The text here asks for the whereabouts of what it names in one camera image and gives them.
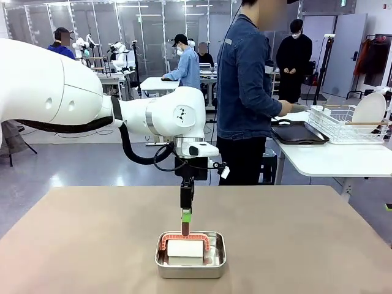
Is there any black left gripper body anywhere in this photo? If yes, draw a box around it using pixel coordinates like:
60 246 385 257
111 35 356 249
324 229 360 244
174 156 209 182

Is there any brown plastic tray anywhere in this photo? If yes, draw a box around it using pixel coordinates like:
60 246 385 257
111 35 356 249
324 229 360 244
271 119 331 145

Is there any person's right forearm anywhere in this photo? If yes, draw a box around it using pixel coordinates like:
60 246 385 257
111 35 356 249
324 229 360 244
244 88 284 119

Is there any person's right hand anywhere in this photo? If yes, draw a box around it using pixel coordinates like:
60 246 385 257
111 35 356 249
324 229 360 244
277 100 294 118

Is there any white side table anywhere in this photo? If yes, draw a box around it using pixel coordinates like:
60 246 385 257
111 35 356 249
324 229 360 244
271 110 392 203

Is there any rectangular steel container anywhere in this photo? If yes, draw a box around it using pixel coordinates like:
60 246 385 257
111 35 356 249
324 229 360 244
154 231 227 279

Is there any dark grey plastic stool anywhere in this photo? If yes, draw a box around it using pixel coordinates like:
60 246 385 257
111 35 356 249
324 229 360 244
259 151 278 186

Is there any white background table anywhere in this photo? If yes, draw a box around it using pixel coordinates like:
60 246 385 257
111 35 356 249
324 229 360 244
139 76 184 99

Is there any person in light blue shirt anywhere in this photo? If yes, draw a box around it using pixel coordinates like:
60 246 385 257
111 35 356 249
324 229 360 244
162 33 202 89

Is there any person in denim jacket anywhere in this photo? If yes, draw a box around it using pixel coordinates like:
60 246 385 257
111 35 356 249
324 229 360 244
216 0 293 187

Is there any seated person in black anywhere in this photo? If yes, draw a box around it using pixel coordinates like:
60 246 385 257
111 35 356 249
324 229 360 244
197 42 217 67

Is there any black clothes rack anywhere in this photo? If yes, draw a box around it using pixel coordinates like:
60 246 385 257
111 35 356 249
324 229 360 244
345 32 392 100

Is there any black jacket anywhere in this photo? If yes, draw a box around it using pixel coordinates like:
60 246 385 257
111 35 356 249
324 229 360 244
364 38 392 87

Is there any masked person in black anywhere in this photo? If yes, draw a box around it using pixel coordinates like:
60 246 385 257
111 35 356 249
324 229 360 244
275 18 314 105

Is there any seated person in red jacket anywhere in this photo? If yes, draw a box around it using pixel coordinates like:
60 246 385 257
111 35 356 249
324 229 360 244
353 38 371 77

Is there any man in blue hoodie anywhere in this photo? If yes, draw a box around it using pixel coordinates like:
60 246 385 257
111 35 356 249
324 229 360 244
47 26 77 61

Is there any dark coat on stand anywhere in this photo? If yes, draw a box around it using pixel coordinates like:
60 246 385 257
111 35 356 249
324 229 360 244
0 119 38 168

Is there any black tripod stand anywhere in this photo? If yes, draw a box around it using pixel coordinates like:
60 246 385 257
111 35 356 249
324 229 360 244
312 34 337 107

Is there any left arm black cable sleeve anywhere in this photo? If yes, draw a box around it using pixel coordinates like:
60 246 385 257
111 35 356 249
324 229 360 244
13 96 175 166

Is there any white wire dish rack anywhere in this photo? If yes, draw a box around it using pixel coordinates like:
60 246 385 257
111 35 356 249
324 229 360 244
307 104 392 145

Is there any black floor cable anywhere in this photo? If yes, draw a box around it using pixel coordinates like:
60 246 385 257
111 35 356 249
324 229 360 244
53 129 115 138

